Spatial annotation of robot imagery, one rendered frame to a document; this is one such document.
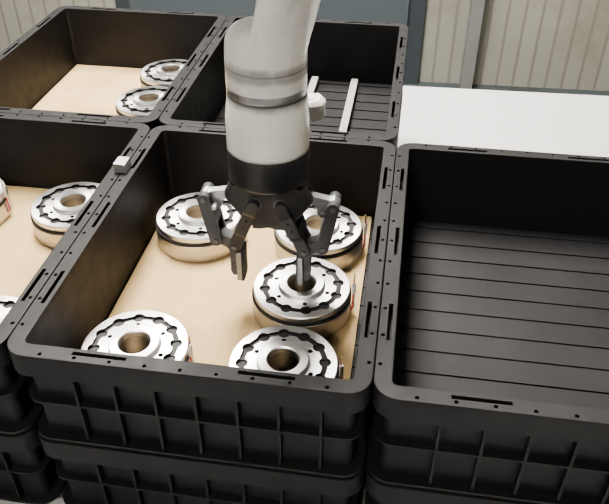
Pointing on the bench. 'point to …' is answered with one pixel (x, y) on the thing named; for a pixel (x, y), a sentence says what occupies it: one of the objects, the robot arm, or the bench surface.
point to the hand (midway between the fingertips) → (271, 266)
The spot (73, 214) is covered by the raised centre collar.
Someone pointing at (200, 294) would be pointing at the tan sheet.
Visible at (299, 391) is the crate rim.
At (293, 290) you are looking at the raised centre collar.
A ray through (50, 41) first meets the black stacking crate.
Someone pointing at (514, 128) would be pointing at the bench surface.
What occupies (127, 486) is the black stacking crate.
